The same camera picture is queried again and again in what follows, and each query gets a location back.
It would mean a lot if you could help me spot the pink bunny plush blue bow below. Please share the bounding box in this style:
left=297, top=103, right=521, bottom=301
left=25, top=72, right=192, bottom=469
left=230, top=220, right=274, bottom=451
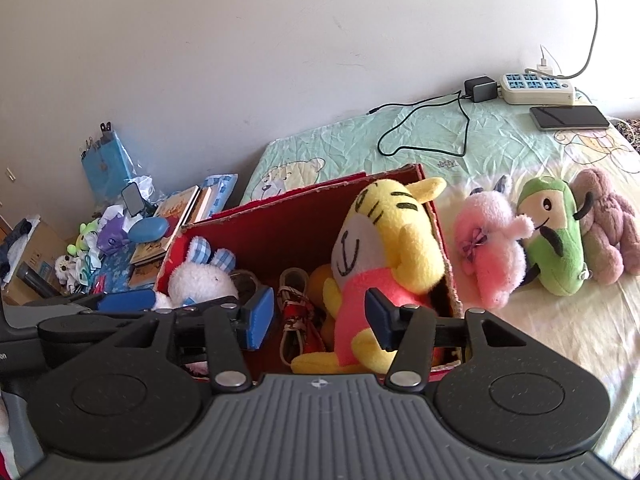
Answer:
left=152, top=236, right=239, bottom=311

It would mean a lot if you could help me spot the yellow tiger plush toy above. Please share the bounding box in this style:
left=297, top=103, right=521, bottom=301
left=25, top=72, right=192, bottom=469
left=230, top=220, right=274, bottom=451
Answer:
left=291, top=177, right=446, bottom=374

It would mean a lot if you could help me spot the white pink bunny plush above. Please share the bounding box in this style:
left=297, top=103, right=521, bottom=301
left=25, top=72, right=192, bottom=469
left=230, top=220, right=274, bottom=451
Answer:
left=454, top=174, right=534, bottom=309

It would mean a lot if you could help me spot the green avocado plush toy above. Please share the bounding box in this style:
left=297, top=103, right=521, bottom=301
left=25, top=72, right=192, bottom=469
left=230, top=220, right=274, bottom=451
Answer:
left=516, top=177, right=593, bottom=297

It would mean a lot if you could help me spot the mauve teddy bear plush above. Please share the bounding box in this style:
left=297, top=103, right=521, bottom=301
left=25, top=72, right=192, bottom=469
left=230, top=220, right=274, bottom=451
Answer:
left=570, top=168, right=639, bottom=286

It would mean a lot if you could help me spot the small red shoe ornament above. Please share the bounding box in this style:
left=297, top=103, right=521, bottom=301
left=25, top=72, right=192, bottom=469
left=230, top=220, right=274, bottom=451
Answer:
left=277, top=268, right=324, bottom=366

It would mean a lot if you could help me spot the cardboard box on floor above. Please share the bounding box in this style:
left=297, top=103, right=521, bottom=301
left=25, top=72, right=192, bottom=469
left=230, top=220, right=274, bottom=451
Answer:
left=1, top=216, right=66, bottom=306

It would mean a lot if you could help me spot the red cardboard box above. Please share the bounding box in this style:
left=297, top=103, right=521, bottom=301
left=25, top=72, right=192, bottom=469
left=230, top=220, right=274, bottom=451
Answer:
left=155, top=165, right=462, bottom=318

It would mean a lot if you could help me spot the green alien plush toy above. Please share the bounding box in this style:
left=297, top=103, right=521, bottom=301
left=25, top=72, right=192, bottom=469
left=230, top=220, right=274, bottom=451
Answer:
left=67, top=219, right=100, bottom=258

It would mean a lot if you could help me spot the blue glasses case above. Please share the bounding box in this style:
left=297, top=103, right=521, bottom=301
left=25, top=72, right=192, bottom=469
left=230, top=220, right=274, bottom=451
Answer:
left=128, top=217, right=169, bottom=244

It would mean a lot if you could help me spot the stack of books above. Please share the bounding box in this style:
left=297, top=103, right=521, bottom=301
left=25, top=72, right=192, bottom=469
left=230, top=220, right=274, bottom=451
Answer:
left=128, top=185, right=214, bottom=289

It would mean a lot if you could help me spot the purple plush toy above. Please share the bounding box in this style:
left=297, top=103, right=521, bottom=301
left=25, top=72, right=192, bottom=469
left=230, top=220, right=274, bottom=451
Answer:
left=96, top=214, right=129, bottom=256

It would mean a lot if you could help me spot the small black phone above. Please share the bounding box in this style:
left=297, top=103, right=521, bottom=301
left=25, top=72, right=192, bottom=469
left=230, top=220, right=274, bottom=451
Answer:
left=120, top=181, right=145, bottom=217

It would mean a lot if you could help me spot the pastel cartoon bed sheet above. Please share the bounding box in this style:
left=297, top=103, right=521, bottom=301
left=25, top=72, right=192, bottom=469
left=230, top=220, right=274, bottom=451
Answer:
left=244, top=96, right=639, bottom=478

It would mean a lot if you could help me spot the blue paper bag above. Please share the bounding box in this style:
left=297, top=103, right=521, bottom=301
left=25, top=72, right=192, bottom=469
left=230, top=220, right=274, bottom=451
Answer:
left=80, top=122, right=137, bottom=205

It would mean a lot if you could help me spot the black power adapter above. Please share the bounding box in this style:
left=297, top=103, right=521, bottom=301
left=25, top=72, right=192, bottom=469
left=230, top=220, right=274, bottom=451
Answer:
left=463, top=76, right=498, bottom=103

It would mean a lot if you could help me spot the black smartphone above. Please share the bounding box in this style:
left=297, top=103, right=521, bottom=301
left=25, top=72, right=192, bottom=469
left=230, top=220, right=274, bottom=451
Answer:
left=529, top=105, right=610, bottom=131

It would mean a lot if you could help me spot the white blue power strip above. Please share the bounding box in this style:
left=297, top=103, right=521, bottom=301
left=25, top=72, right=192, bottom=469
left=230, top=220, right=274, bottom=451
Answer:
left=499, top=73, right=575, bottom=105

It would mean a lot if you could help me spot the white usb charger plug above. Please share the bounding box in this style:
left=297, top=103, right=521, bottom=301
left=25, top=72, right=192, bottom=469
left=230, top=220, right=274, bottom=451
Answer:
left=537, top=44, right=562, bottom=76

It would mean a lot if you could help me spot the dark patterned blanket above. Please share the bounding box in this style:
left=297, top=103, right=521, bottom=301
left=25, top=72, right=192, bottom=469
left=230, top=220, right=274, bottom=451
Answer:
left=612, top=118, right=640, bottom=153

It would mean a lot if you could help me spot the black charger cable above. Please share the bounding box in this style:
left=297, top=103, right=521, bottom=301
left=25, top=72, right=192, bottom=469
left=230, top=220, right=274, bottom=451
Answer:
left=366, top=90, right=472, bottom=160

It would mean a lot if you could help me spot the grey power strip cord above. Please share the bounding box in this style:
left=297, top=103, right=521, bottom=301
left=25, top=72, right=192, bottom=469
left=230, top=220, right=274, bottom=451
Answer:
left=524, top=0, right=600, bottom=82

